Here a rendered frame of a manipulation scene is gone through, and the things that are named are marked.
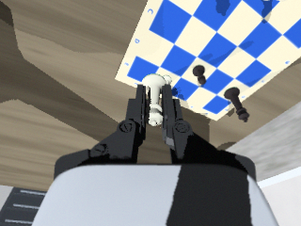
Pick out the blue and cream chessboard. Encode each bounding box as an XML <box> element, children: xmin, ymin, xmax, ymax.
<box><xmin>116</xmin><ymin>0</ymin><xmax>301</xmax><ymax>121</ymax></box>

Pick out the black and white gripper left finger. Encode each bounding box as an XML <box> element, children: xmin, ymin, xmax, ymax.
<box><xmin>54</xmin><ymin>84</ymin><xmax>147</xmax><ymax>180</ymax></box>

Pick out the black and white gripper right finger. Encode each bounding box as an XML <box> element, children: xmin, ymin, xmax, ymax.
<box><xmin>161</xmin><ymin>84</ymin><xmax>257</xmax><ymax>182</ymax></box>

